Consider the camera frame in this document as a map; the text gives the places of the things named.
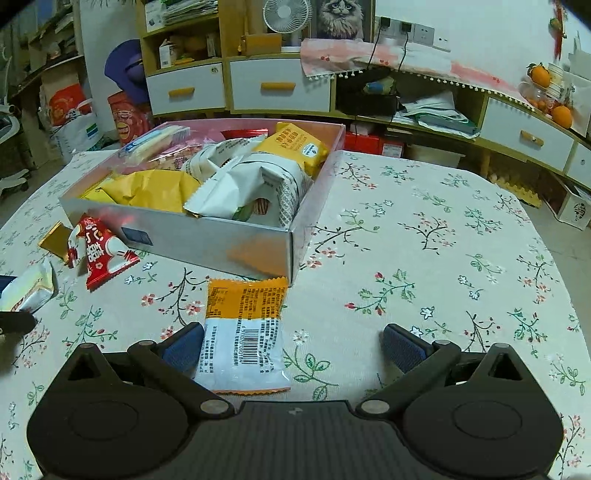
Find white desk fan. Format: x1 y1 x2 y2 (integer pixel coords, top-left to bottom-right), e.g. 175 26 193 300
263 0 311 48

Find red printed bag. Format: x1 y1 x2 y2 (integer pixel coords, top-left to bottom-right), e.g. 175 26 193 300
107 91 156 148

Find yellow egg cartons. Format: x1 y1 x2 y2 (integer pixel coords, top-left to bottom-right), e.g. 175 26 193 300
488 171 542 209

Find silver white snack packet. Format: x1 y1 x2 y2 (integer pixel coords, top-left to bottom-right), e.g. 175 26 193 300
0 257 57 313

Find brown cardboard box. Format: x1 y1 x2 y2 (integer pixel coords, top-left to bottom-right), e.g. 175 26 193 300
245 33 283 57

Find orange white snack packet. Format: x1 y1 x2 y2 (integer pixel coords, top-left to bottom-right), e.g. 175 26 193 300
193 277 292 395

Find purple hat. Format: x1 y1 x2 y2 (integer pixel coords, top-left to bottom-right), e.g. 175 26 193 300
104 39 149 110

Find black power cable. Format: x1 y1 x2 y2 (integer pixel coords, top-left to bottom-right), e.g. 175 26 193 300
390 33 411 123
368 28 385 70

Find pink checked cloth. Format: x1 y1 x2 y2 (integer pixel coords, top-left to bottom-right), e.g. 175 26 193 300
300 38 528 94

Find gold brown snack packet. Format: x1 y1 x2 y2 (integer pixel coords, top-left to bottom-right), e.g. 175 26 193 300
38 220 77 262

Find wooden sideboard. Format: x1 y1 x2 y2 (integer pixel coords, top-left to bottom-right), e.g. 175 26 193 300
136 0 591 197

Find large white drawer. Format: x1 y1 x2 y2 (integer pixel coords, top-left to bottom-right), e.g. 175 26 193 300
229 58 334 114

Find blue white snack packet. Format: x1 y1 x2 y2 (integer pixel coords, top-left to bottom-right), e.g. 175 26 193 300
119 124 191 165

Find pile of papers and bags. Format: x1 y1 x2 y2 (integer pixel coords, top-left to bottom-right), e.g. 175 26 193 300
397 90 481 137

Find red snack packet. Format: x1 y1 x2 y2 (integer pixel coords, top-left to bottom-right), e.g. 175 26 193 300
67 215 141 291

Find red storage box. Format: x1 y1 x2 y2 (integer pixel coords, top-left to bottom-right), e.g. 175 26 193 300
344 131 407 158

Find white rice sack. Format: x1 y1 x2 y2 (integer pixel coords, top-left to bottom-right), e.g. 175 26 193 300
42 85 105 151

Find orange yellow snack packet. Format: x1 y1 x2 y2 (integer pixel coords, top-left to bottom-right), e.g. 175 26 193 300
253 122 330 179

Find white drawer with small handle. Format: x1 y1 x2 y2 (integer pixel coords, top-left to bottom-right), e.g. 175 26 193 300
480 97 576 172

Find clear cracker packet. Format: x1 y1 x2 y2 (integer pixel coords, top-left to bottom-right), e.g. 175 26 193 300
150 138 218 172

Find large yellow snack packet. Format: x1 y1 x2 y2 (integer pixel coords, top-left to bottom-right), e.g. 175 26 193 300
79 169 202 214

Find cat picture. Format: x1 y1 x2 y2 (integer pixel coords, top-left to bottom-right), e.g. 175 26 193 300
311 0 375 42

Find red wall hanging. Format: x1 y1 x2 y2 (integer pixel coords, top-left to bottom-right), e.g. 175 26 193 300
549 0 570 60

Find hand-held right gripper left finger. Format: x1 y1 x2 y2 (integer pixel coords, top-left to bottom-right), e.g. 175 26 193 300
60 322 235 416

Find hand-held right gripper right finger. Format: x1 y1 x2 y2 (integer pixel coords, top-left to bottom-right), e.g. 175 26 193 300
360 323 527 416

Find white chair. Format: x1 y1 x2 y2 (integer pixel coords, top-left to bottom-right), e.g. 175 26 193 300
0 60 31 195

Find white printed box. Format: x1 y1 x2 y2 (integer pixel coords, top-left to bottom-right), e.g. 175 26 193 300
549 175 591 232

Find white drawer with sticker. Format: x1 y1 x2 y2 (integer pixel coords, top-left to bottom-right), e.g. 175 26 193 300
147 62 226 116

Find pink cardboard box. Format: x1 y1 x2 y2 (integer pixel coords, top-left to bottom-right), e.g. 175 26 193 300
59 117 346 285

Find wall outlet strip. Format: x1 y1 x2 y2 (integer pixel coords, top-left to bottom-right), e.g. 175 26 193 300
376 16 451 49

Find stack of papers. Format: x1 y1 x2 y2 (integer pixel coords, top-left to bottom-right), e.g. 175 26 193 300
148 0 221 27

